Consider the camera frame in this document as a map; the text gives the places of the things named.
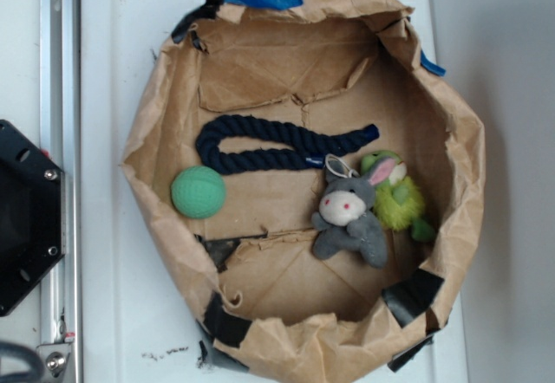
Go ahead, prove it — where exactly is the green rubber ball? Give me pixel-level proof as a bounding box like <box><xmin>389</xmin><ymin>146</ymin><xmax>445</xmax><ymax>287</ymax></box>
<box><xmin>170</xmin><ymin>166</ymin><xmax>226</xmax><ymax>219</ymax></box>

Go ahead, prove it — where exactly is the brown paper bag bin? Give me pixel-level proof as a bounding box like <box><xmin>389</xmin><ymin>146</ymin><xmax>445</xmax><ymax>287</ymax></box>
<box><xmin>122</xmin><ymin>0</ymin><xmax>486</xmax><ymax>382</ymax></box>

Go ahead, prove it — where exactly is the grey plush donkey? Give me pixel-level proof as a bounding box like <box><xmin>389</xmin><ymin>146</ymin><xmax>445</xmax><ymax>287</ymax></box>
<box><xmin>311</xmin><ymin>154</ymin><xmax>395</xmax><ymax>269</ymax></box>

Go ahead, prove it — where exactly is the green fuzzy plush toy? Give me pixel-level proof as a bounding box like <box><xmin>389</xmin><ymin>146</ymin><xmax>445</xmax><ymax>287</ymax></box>
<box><xmin>361</xmin><ymin>150</ymin><xmax>436</xmax><ymax>243</ymax></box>

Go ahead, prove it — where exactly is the dark blue rope toy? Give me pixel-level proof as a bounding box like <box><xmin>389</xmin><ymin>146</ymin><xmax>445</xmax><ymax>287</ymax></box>
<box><xmin>195</xmin><ymin>114</ymin><xmax>380</xmax><ymax>175</ymax></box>

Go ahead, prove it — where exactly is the aluminium frame rail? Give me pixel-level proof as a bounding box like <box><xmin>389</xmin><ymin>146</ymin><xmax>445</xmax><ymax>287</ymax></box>
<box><xmin>39</xmin><ymin>0</ymin><xmax>84</xmax><ymax>382</ymax></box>

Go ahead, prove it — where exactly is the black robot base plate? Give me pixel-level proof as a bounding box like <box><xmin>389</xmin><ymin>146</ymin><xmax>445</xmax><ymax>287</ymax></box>
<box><xmin>1</xmin><ymin>120</ymin><xmax>64</xmax><ymax>317</ymax></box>

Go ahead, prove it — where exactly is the metal corner bracket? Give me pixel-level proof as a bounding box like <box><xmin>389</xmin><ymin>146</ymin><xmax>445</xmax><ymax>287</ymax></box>
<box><xmin>36</xmin><ymin>343</ymin><xmax>73</xmax><ymax>382</ymax></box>

